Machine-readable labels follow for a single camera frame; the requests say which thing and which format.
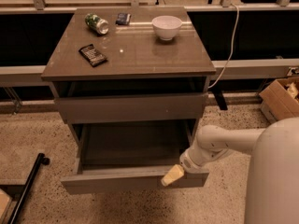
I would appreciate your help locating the white ceramic bowl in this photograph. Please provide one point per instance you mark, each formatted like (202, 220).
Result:
(166, 27)

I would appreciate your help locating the dark blue snack packet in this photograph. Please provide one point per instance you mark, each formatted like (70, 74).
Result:
(123, 19)

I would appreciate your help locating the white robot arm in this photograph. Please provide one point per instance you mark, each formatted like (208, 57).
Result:
(272, 195)

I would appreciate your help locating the metal railing frame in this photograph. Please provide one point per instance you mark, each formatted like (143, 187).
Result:
(149, 2)

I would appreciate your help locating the grey top drawer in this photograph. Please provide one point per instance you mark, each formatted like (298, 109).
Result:
(131, 108)

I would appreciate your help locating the grey drawer cabinet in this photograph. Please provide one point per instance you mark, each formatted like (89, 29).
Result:
(138, 61)

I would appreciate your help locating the cardboard box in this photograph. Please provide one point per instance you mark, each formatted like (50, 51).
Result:
(278, 99)

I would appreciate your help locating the black snack packet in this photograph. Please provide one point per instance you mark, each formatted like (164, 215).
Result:
(92, 55)

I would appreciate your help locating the black metal leg with caster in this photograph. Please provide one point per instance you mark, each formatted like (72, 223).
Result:
(41, 159)

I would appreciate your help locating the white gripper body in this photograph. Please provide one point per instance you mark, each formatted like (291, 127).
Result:
(186, 162)

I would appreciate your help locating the green soda can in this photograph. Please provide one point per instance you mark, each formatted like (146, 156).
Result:
(96, 23)

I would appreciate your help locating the grey drawer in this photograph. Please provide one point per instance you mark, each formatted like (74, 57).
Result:
(131, 108)
(127, 155)

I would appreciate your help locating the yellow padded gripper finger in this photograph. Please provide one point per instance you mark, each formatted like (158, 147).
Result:
(174, 174)

